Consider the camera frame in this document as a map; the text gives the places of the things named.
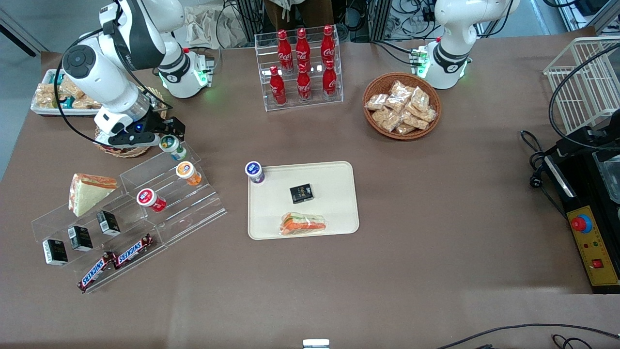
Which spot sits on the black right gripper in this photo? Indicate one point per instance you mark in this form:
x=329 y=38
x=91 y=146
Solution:
x=156 y=122

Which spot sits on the green lid yogurt cup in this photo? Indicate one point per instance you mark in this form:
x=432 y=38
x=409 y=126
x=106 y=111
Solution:
x=173 y=149

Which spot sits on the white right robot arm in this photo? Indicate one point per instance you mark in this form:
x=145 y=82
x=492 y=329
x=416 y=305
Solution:
x=111 y=72

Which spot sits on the beige plastic tray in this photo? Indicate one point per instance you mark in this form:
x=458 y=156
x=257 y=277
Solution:
x=334 y=213

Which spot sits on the orange lid yogurt cup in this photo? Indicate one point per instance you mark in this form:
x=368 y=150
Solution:
x=186 y=170

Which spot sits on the light woven wicker basket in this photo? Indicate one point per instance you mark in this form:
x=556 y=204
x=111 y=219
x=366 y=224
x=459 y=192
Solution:
x=123 y=152

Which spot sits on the red lid yogurt cup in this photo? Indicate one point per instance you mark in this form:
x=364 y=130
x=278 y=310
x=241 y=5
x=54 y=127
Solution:
x=147 y=198

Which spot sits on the clear acrylic tiered shelf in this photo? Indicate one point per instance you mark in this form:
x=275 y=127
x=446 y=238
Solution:
x=193 y=213

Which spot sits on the clear bag of rice crackers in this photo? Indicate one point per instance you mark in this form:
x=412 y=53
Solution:
x=87 y=103
x=71 y=88
x=45 y=96

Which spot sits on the wrapped triangle white sandwich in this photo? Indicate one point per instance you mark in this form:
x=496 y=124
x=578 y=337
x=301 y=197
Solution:
x=87 y=194

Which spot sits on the crumpled white cloth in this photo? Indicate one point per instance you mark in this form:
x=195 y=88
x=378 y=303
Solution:
x=213 y=26

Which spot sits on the red cola bottle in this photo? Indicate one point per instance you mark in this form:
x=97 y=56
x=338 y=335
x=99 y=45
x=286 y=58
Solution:
x=328 y=46
x=302 y=48
x=330 y=81
x=277 y=88
x=285 y=51
x=303 y=85

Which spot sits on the black small box white label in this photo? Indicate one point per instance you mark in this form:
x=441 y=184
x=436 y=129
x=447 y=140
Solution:
x=54 y=252
x=80 y=238
x=108 y=223

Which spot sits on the Snickers chocolate bar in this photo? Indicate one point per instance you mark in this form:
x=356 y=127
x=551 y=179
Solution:
x=133 y=251
x=96 y=271

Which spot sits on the white rectangular snack bin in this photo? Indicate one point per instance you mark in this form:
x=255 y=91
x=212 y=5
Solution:
x=43 y=111

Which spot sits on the black gold-print small box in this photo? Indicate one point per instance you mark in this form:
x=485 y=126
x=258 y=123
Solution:
x=301 y=193

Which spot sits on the wrapped layered sandwich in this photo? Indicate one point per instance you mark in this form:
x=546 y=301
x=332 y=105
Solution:
x=302 y=224

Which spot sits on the clear acrylic bottle rack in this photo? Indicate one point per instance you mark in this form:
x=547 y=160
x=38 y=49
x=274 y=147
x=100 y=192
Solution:
x=334 y=97

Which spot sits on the person in brown trousers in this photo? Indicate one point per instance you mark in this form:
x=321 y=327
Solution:
x=310 y=12

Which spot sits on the brown wicker basket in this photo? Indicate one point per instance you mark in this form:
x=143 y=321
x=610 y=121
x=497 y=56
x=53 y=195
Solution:
x=375 y=85

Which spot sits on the small white block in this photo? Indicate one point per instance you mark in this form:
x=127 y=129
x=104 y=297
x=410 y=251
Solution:
x=316 y=343

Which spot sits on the black device with clear cover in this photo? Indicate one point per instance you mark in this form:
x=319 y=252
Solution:
x=588 y=138

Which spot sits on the black yellow control box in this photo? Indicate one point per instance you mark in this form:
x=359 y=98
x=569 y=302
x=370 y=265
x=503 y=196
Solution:
x=593 y=252

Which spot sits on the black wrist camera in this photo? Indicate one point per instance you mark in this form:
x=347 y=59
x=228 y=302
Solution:
x=131 y=139

